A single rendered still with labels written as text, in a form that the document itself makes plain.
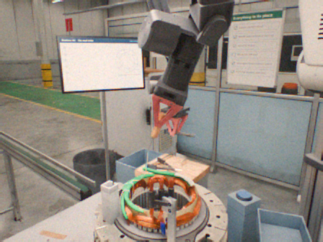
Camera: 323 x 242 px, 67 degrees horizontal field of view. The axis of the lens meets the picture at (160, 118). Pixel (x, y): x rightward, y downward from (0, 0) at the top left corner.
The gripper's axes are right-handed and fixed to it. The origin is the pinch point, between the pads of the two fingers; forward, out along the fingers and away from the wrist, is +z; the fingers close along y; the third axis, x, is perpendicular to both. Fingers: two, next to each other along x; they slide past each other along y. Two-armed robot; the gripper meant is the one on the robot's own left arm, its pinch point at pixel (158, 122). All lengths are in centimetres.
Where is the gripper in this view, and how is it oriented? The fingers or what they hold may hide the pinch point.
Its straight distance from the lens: 55.3
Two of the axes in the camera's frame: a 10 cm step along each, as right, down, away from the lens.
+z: -3.4, 8.6, 3.7
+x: 9.3, 3.6, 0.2
